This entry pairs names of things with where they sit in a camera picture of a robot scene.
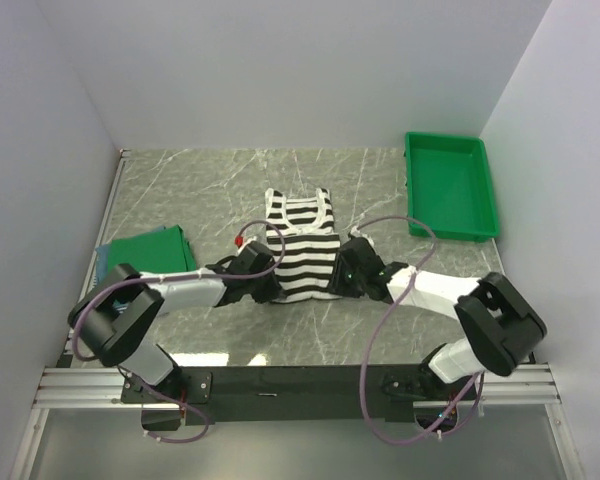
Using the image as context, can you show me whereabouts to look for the black white striped tank top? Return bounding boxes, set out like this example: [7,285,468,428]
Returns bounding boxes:
[265,188,341,304]

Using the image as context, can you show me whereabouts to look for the green tank top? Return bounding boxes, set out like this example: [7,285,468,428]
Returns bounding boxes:
[102,225,197,275]

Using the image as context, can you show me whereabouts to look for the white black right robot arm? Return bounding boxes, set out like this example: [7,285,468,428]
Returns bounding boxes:
[328,237,547,399]

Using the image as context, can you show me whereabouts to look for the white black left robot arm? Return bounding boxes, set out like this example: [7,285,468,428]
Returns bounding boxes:
[68,240,283,402]

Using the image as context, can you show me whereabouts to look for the folded blue tank top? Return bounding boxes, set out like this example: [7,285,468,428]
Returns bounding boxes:
[93,226,166,285]

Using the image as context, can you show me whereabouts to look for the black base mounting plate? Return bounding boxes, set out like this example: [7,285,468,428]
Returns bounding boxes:
[119,364,479,426]

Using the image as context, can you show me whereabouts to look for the green plastic bin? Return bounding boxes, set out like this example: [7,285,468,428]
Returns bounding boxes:
[405,132,500,242]

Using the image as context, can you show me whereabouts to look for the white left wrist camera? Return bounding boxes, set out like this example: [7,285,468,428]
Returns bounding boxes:
[234,236,257,248]

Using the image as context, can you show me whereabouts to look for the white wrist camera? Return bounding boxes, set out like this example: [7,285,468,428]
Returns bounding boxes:
[348,226,374,247]
[234,236,257,248]

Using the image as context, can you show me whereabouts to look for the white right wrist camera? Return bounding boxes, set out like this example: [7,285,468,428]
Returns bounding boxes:
[348,226,374,247]

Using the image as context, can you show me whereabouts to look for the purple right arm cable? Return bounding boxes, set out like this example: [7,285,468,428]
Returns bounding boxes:
[349,215,486,446]

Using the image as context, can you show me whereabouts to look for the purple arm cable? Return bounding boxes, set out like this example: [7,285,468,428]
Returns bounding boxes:
[71,219,287,444]
[349,215,486,446]

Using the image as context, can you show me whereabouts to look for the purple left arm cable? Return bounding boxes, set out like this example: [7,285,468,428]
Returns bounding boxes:
[71,219,287,444]

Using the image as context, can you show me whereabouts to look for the aluminium frame rail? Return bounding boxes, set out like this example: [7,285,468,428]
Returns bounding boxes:
[32,364,561,410]

